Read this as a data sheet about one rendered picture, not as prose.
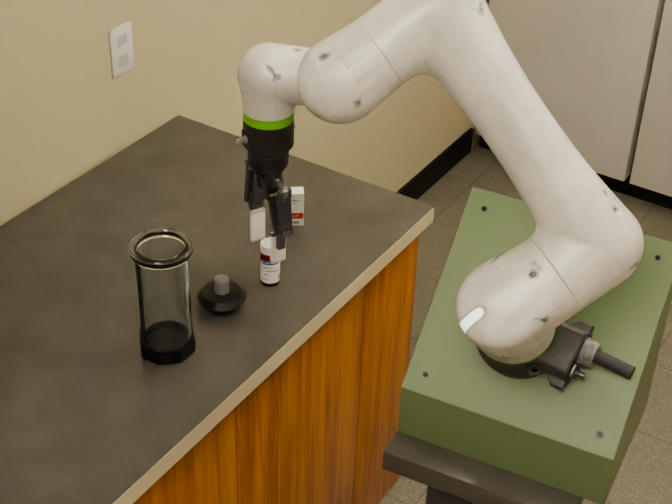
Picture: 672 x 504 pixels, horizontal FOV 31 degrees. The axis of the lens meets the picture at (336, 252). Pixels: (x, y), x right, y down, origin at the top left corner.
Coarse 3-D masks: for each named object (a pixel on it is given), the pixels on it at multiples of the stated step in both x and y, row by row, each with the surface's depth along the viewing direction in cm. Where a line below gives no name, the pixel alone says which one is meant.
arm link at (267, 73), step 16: (256, 48) 210; (272, 48) 209; (288, 48) 210; (304, 48) 211; (240, 64) 211; (256, 64) 208; (272, 64) 208; (288, 64) 208; (240, 80) 211; (256, 80) 208; (272, 80) 208; (288, 80) 208; (256, 96) 210; (272, 96) 210; (288, 96) 210; (256, 112) 213; (272, 112) 212; (288, 112) 214; (256, 128) 214; (272, 128) 214
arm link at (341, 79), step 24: (360, 24) 166; (312, 48) 168; (336, 48) 165; (360, 48) 164; (312, 72) 166; (336, 72) 164; (360, 72) 165; (384, 72) 165; (312, 96) 167; (336, 96) 165; (360, 96) 166; (384, 96) 168; (336, 120) 169
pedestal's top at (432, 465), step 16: (400, 432) 205; (400, 448) 202; (416, 448) 202; (432, 448) 202; (384, 464) 202; (400, 464) 201; (416, 464) 199; (432, 464) 199; (448, 464) 199; (464, 464) 199; (480, 464) 199; (416, 480) 201; (432, 480) 199; (448, 480) 197; (464, 480) 196; (480, 480) 196; (496, 480) 196; (512, 480) 196; (528, 480) 197; (464, 496) 198; (480, 496) 196; (496, 496) 194; (512, 496) 194; (528, 496) 194; (544, 496) 194; (560, 496) 194; (576, 496) 194
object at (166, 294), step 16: (144, 240) 211; (160, 240) 212; (176, 240) 212; (144, 256) 205; (160, 256) 214; (176, 256) 206; (144, 272) 207; (160, 272) 206; (176, 272) 207; (144, 288) 209; (160, 288) 208; (176, 288) 209; (144, 304) 211; (160, 304) 210; (176, 304) 211; (144, 320) 213; (160, 320) 212; (176, 320) 213; (160, 336) 214; (176, 336) 214
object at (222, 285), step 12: (216, 276) 228; (204, 288) 230; (216, 288) 228; (228, 288) 229; (240, 288) 230; (204, 300) 228; (216, 300) 227; (228, 300) 227; (240, 300) 228; (216, 312) 228; (228, 312) 228
